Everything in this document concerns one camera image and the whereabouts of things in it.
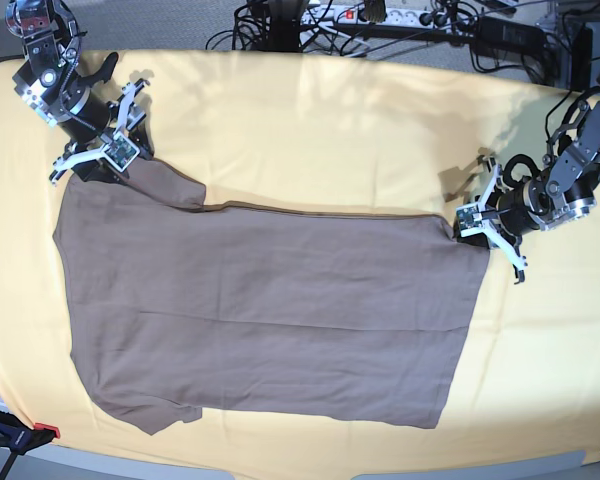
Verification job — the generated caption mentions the black stand column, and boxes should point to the black stand column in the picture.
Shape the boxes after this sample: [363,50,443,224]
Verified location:
[261,0,305,53]

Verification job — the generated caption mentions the black power adapter brick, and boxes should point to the black power adapter brick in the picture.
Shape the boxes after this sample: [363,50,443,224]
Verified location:
[472,17,546,56]

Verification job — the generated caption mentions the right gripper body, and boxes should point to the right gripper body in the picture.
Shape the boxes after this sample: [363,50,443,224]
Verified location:
[49,78,150,183]

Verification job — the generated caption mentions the white power strip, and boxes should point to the white power strip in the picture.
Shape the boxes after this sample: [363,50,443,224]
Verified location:
[301,5,451,33]

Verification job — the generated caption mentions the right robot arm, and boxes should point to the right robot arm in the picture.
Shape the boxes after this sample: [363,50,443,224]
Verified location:
[6,1,153,184]

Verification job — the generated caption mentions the brown T-shirt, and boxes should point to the brown T-shirt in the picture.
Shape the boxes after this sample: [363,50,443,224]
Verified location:
[54,161,489,434]

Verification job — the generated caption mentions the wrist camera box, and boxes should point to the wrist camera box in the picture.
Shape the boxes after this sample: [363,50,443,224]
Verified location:
[455,202,482,237]
[104,133,140,172]

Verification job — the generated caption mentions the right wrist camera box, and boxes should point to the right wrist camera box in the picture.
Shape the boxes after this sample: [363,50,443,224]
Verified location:
[104,133,140,172]

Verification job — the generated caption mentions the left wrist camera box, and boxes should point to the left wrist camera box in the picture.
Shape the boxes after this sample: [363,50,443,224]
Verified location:
[455,202,482,237]

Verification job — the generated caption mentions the black box right edge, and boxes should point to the black box right edge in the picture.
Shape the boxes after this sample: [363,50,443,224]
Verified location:
[570,24,593,92]

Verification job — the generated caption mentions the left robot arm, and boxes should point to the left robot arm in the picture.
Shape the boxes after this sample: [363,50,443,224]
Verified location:
[454,72,600,284]

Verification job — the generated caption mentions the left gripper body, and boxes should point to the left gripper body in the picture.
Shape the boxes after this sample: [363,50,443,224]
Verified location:
[454,154,535,284]

